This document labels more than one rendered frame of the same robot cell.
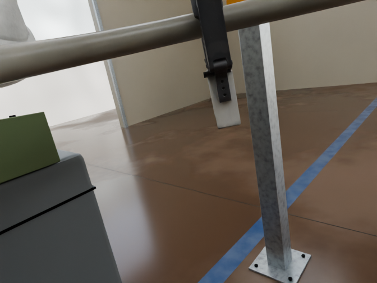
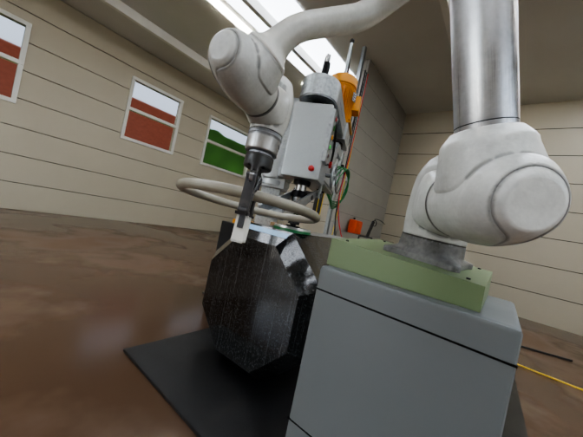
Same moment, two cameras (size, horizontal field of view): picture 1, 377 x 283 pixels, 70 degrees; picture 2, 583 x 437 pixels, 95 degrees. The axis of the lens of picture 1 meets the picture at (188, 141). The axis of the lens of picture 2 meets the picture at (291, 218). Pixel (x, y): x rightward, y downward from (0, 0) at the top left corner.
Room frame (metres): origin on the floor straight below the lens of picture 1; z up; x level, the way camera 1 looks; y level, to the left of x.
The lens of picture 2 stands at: (1.06, -0.02, 0.90)
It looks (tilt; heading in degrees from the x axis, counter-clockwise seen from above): 0 degrees down; 173
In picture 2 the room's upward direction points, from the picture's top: 12 degrees clockwise
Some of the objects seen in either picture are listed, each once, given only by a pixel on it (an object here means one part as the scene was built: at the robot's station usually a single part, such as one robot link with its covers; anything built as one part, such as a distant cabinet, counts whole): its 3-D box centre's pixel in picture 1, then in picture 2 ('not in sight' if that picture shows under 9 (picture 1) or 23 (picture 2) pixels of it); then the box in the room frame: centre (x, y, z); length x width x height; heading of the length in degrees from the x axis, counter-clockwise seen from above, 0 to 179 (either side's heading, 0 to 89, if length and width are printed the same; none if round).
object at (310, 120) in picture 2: not in sight; (311, 152); (-0.55, 0.22, 1.32); 0.36 x 0.22 x 0.45; 158
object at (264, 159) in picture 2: not in sight; (256, 172); (0.35, -0.05, 1.00); 0.08 x 0.07 x 0.09; 175
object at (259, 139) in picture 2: not in sight; (263, 145); (0.34, -0.05, 1.07); 0.09 x 0.09 x 0.06
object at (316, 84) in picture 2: not in sight; (327, 121); (-0.80, 0.32, 1.62); 0.96 x 0.25 x 0.17; 158
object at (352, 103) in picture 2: not in sight; (340, 103); (-1.08, 0.45, 1.90); 0.31 x 0.28 x 0.40; 68
